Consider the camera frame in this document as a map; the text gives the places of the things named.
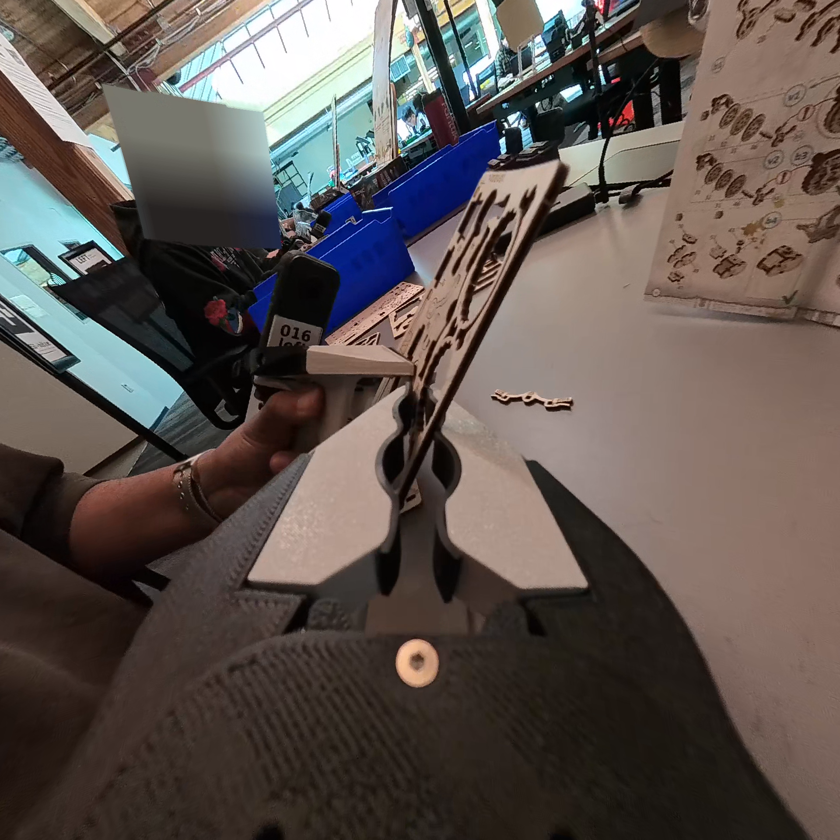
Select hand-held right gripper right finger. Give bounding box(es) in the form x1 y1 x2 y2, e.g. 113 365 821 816
430 416 590 605

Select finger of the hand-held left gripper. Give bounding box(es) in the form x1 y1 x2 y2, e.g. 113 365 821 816
306 346 416 381

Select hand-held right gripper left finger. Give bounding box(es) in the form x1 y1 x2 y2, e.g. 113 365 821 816
245 387 414 614

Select long curvy wooden part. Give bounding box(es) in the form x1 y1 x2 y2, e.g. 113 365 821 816
492 388 574 410

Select wooden puzzle sheet gear holes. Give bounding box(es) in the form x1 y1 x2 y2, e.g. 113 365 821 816
392 159 571 514

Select person's left forearm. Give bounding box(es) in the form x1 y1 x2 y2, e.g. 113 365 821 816
0 446 217 585

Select grey desk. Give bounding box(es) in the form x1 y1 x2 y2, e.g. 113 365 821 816
325 121 840 840

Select person's left hand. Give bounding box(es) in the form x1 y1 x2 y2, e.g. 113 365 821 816
196 386 326 521

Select large blue plastic bin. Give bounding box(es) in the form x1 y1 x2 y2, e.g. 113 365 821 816
252 217 416 329

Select wooden puzzle sheet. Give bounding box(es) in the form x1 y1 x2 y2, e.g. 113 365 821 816
326 282 427 347

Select small blue plastic bin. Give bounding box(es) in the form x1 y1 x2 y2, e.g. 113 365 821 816
325 193 363 232

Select small framed sign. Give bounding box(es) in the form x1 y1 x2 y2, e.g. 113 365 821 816
59 241 126 280

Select dark red bottle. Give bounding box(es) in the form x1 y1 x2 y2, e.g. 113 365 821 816
423 92 460 151

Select black desktop gadgets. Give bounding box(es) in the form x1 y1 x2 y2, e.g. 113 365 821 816
489 139 560 173

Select black framed floor sign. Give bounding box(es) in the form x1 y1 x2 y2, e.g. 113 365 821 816
0 293 81 375

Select black flat device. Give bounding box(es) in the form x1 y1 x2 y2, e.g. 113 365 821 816
538 182 597 221

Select person's brown jacket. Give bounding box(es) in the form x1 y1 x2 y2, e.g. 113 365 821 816
0 525 165 840

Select illustrated instruction booklet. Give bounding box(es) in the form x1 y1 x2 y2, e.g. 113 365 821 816
645 0 840 322

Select metal wrist bracelet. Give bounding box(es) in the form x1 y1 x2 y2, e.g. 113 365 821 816
172 456 223 526

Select white wall poster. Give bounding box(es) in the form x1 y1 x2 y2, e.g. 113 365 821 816
0 33 93 148

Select black cable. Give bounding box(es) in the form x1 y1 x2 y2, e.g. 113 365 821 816
581 0 677 207

